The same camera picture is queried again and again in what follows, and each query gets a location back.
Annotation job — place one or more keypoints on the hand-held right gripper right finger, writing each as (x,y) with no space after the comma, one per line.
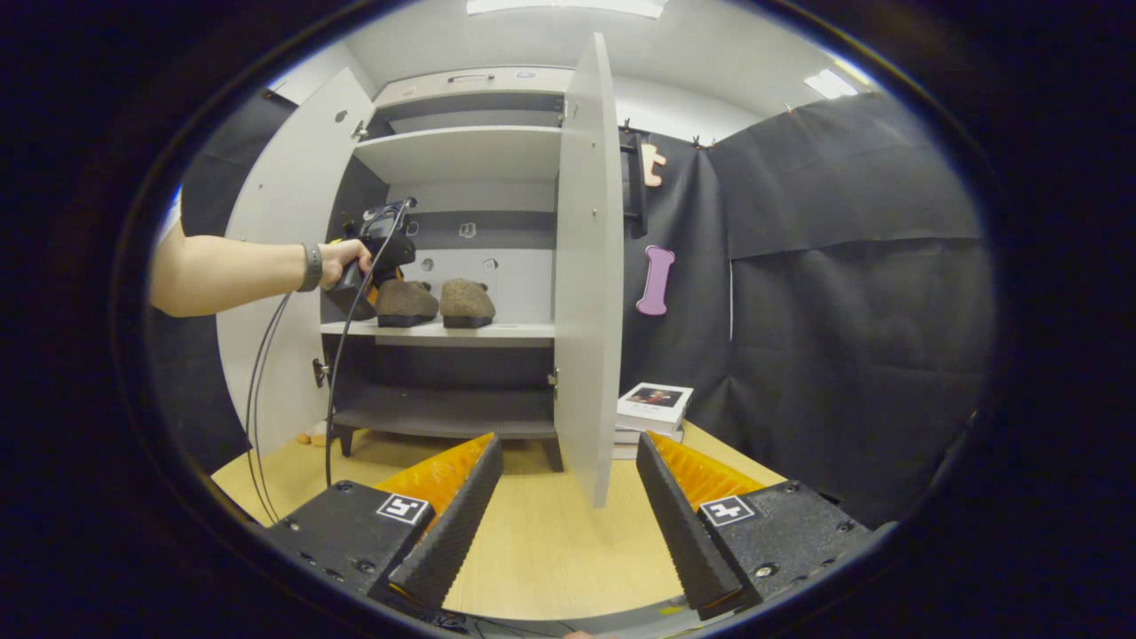
(679,524)

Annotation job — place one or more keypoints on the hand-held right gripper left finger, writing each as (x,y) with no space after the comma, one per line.
(457,524)

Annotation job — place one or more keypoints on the brown suede shoe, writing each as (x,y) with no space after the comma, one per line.
(468,302)
(408,302)

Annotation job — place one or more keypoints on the white shoe cabinet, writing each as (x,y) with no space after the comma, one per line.
(461,151)

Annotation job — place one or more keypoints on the white shoe cabinet door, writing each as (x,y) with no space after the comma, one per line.
(590,311)
(284,160)

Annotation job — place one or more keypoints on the dark wristband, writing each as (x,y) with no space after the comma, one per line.
(310,266)

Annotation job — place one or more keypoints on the plain white book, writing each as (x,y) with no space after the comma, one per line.
(630,444)

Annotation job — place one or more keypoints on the white book with picture cover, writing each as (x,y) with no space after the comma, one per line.
(652,408)

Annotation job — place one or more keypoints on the small tan toy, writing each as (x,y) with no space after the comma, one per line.
(312,437)

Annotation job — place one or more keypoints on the ceiling light panel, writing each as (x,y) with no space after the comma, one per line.
(830,84)
(568,6)

